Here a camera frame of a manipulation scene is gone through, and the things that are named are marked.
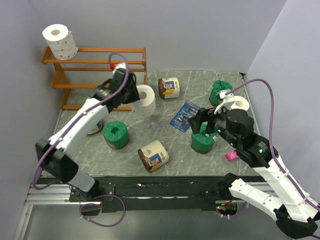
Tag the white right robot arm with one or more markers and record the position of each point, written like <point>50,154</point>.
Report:
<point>293,210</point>

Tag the green roll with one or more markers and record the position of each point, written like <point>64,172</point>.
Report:
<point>203,142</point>
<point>116,134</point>
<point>217,87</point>

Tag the cream wrapped roll left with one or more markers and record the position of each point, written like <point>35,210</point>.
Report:
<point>97,128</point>

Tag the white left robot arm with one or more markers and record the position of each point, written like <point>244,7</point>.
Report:
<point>54,154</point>

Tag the cartoon wrapped roll back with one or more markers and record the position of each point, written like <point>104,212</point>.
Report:
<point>168,88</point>

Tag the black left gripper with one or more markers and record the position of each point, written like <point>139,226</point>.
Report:
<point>134,95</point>

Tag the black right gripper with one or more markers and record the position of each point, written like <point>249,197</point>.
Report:
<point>196,121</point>

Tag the cream wrapped roll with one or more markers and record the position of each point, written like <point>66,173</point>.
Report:
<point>153,156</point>
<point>97,128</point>

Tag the cream wrapped roll front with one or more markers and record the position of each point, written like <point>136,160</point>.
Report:
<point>153,156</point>

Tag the blue razor blister pack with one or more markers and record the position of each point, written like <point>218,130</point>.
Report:
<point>180,120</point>

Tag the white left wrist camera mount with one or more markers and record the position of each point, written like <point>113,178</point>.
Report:
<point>115,67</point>

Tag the orange wooden shelf rack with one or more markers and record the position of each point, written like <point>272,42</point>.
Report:
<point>89,69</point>

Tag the white dotted roll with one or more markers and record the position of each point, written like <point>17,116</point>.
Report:
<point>61,41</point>
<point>240,103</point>
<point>146,105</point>

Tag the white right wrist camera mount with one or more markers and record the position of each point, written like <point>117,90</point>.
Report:
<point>226,98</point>

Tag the pink small box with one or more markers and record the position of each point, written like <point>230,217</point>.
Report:
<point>231,156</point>

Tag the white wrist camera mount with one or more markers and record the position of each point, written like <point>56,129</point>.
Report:
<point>115,67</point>
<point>226,98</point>

